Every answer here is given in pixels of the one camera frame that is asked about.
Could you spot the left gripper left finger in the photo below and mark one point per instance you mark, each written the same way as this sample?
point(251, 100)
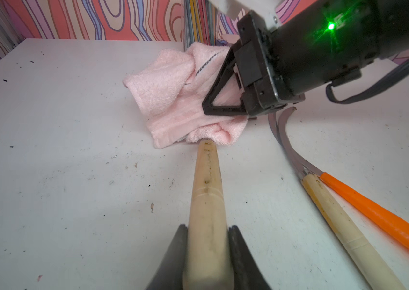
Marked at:
point(169, 275)

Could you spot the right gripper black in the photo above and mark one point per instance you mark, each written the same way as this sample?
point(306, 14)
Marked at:
point(298, 61)

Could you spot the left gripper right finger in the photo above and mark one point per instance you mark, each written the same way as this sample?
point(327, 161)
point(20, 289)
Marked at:
point(247, 275)

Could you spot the wooden handle sickle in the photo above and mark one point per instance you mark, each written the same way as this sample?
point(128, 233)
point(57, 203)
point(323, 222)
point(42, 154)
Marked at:
point(365, 257)
point(208, 263)

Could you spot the pink terry rag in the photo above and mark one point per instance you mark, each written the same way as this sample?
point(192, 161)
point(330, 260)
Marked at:
point(170, 92)

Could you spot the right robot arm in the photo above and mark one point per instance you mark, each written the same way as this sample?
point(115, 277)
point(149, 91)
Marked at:
point(393, 38)

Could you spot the cup of coloured pencils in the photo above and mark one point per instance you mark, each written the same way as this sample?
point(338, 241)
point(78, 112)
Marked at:
point(199, 23)

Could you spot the orange handle sickle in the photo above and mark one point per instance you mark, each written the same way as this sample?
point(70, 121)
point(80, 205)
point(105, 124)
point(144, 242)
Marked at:
point(391, 224)

